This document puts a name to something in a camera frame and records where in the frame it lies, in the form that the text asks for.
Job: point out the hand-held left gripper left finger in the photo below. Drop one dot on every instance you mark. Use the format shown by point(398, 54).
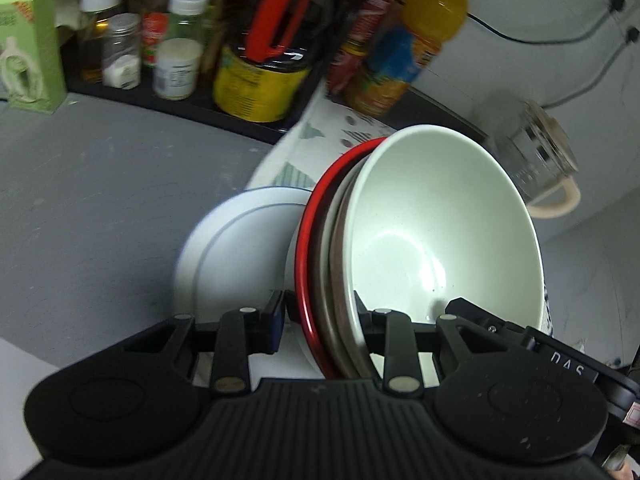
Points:
point(274, 322)

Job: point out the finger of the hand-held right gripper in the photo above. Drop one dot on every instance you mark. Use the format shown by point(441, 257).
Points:
point(472, 311)

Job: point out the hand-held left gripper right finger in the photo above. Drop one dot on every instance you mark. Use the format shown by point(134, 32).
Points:
point(363, 322)

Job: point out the brown bowl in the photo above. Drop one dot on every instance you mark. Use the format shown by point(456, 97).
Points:
point(332, 280)

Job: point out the red bowl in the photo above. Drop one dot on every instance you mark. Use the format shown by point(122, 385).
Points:
point(306, 260)

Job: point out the white plate with blue rim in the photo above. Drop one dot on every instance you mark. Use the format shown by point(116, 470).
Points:
point(235, 255)

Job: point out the white bowl with yellow pattern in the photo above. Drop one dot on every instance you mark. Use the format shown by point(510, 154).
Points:
point(440, 230)

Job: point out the white cloth with green triangles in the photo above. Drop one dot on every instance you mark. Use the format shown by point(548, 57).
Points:
point(320, 135)

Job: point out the black storage tray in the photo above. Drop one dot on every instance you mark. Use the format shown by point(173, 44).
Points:
point(200, 110)

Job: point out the orange juice bottle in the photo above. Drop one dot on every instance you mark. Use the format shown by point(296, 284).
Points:
point(410, 45)

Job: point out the clear jar with white lid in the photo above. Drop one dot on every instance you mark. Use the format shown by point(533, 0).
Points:
point(177, 55)

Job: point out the glass jar with metal lid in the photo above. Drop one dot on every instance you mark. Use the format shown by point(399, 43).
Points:
point(121, 55)

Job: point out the small red label jar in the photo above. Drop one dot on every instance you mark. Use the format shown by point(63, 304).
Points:
point(154, 35)

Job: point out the oil bottle with white cap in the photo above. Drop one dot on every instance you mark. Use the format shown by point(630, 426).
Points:
point(97, 10)

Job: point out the green cardboard box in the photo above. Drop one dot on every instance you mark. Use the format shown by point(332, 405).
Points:
point(30, 50)

